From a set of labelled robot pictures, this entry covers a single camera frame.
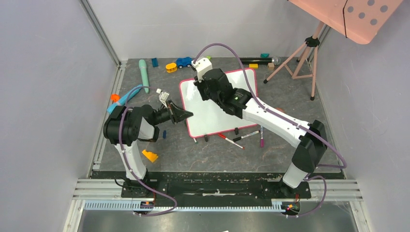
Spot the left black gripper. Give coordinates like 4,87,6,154
151,100,192,125

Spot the pink framed whiteboard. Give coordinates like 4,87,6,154
179,68,258,138

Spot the magenta whiteboard marker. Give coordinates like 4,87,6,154
260,126,264,147

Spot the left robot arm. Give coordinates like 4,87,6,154
103,100,194,197

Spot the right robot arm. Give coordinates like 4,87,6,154
194,69,327,197

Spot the red whiteboard marker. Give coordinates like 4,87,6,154
218,133,245,150

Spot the blue toy car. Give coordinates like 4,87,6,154
176,57,192,69

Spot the yellow block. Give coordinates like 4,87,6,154
249,64,259,69

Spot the yellow oval toy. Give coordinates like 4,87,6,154
165,62,178,73

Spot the orange wedge block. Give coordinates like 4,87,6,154
142,149,159,163

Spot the black rainbow marker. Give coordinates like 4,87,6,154
233,130,260,142

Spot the blue toy crayon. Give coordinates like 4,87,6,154
106,85,142,114

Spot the wooden cube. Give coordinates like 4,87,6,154
267,63,275,71

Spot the dark blue block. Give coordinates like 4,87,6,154
151,58,159,68

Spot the mint green toy stick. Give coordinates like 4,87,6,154
138,59,149,94

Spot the orange small toy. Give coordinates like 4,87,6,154
110,94,121,102

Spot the orange semicircle toy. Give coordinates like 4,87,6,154
275,108,285,113

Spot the pink tripod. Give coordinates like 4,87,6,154
263,21,324,101

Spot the pink perforated panel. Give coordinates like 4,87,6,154
290,0,403,44

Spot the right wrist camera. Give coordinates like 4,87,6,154
191,57,213,82

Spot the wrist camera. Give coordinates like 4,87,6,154
191,57,213,82
156,88,169,107

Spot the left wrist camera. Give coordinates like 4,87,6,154
156,88,169,107

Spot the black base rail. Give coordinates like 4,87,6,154
90,171,311,207

